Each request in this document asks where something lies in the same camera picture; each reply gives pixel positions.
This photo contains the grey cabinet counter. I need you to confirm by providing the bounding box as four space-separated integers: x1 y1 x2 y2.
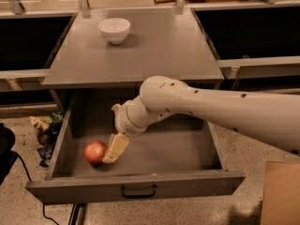
42 7 224 89

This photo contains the white ceramic bowl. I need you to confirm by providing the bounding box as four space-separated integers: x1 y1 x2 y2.
97 18 130 44

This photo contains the black drawer handle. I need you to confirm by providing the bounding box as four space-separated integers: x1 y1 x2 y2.
121 185 157 199

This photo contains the brown cardboard box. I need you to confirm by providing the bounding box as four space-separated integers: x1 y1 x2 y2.
261 161 300 225

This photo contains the metal frame leg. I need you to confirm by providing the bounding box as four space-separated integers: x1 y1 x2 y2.
68 203 86 225

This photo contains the black object at left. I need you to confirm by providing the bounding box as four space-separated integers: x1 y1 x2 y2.
0 123 18 185

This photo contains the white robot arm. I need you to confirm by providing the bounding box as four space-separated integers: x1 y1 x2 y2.
102 76 300 164

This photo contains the black cable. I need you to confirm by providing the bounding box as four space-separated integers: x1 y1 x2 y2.
13 152 60 225

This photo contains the crumpled snack bags pile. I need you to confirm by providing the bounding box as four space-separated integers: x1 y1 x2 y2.
30 112 64 167

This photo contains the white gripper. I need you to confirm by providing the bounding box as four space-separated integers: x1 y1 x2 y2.
102 100 146 164

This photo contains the red apple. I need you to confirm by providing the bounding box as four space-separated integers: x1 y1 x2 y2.
83 141 107 166

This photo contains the grey open drawer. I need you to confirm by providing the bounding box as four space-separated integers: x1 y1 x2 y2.
26 89 245 204

